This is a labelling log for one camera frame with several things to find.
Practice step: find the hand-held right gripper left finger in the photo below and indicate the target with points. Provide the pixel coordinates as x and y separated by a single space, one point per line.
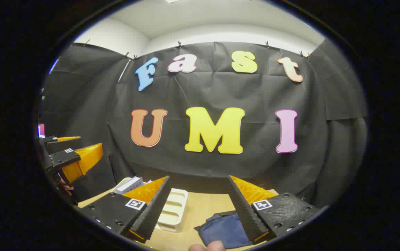
154 212

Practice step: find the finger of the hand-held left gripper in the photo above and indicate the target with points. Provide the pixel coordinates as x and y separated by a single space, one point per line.
62 158
60 139

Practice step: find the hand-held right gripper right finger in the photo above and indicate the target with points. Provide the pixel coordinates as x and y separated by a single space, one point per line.
243 212

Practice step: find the white bookshelf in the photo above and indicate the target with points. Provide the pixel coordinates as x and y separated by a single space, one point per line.
173 209

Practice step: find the blue schoolbag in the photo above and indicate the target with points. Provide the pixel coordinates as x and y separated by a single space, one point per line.
224 228

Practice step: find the book with illustrated purple cover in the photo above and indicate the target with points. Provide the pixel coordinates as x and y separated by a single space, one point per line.
130 184

